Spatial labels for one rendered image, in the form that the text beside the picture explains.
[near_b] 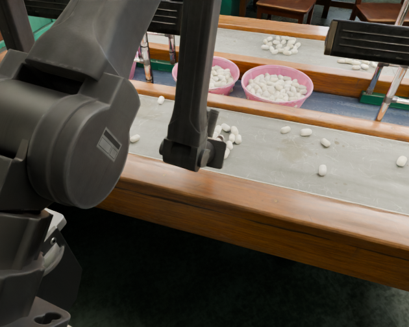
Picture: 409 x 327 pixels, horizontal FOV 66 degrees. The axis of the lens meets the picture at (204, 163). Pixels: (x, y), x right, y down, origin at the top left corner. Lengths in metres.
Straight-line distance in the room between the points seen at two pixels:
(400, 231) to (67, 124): 0.78
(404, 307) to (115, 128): 1.58
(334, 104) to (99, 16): 1.17
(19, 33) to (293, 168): 0.76
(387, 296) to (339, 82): 0.95
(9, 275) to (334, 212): 0.72
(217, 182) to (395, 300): 1.11
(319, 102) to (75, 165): 1.21
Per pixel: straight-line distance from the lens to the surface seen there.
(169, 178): 0.85
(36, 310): 0.27
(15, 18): 0.83
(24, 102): 0.24
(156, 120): 1.08
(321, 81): 1.39
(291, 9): 2.94
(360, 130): 1.12
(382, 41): 0.86
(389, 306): 1.68
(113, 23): 0.27
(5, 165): 0.22
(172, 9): 0.90
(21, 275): 0.23
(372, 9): 3.18
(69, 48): 0.26
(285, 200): 0.82
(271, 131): 1.05
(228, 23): 1.75
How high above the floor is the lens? 1.39
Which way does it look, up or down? 45 degrees down
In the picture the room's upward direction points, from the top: straight up
